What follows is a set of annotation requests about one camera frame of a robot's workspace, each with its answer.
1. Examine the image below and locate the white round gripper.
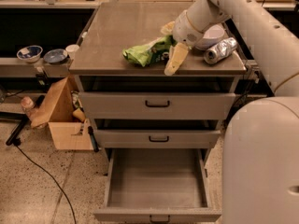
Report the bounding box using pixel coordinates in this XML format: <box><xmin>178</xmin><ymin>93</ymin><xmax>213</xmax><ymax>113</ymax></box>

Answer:
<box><xmin>161</xmin><ymin>10</ymin><xmax>204</xmax><ymax>76</ymax></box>

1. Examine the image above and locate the black floor cable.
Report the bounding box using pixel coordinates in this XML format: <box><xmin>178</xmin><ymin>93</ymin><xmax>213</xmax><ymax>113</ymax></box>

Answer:
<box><xmin>13</xmin><ymin>138</ymin><xmax>78</xmax><ymax>224</ymax></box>

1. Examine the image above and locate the grey drawer cabinet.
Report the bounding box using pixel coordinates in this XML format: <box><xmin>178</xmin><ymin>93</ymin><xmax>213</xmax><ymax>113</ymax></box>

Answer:
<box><xmin>68</xmin><ymin>1</ymin><xmax>248</xmax><ymax>151</ymax></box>

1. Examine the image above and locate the black chair leg left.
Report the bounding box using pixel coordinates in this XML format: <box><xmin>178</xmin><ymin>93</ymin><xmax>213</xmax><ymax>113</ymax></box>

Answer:
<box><xmin>0</xmin><ymin>110</ymin><xmax>30</xmax><ymax>147</ymax></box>

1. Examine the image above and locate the cardboard box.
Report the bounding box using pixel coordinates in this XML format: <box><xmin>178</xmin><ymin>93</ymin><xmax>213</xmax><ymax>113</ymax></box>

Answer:
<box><xmin>31</xmin><ymin>77</ymin><xmax>93</xmax><ymax>150</ymax></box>

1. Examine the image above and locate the top grey drawer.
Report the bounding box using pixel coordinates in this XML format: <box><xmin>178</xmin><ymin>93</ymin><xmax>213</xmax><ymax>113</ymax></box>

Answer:
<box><xmin>79</xmin><ymin>92</ymin><xmax>235</xmax><ymax>120</ymax></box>

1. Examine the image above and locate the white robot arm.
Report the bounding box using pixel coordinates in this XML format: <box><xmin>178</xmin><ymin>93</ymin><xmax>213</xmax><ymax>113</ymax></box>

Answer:
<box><xmin>164</xmin><ymin>0</ymin><xmax>299</xmax><ymax>224</ymax></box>

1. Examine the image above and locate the plastic bottle on floor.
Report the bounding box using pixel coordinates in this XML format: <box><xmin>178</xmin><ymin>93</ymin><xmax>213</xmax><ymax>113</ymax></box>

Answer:
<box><xmin>21</xmin><ymin>96</ymin><xmax>38</xmax><ymax>120</ymax></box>

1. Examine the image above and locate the crushed silver can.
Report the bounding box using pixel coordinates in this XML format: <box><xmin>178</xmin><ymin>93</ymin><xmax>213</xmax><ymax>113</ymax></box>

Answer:
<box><xmin>204</xmin><ymin>37</ymin><xmax>238</xmax><ymax>64</ymax></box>

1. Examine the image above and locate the middle grey drawer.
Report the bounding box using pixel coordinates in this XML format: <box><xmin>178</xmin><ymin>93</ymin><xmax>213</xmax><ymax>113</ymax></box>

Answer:
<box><xmin>94</xmin><ymin>130</ymin><xmax>221</xmax><ymax>148</ymax></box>

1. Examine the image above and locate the green rice chip bag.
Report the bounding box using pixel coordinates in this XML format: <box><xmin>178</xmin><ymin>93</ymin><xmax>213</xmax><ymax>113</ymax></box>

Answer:
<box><xmin>122</xmin><ymin>35</ymin><xmax>177</xmax><ymax>67</ymax></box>

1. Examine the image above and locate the small white cup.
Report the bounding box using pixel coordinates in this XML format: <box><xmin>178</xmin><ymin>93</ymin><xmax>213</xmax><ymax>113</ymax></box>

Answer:
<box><xmin>65</xmin><ymin>44</ymin><xmax>79</xmax><ymax>59</ymax></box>

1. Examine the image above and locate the bottom grey open drawer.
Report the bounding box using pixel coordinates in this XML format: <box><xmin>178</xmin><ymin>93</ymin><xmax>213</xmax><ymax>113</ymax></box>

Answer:
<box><xmin>94</xmin><ymin>148</ymin><xmax>221</xmax><ymax>224</ymax></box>

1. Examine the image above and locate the white bowl on cabinet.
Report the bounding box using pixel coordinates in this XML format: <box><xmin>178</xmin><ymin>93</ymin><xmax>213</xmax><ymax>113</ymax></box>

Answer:
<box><xmin>195</xmin><ymin>24</ymin><xmax>225</xmax><ymax>50</ymax></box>

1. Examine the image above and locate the blue grey bowl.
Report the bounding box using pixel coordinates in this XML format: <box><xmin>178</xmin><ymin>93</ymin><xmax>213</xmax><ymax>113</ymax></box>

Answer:
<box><xmin>43</xmin><ymin>49</ymin><xmax>68</xmax><ymax>64</ymax></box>

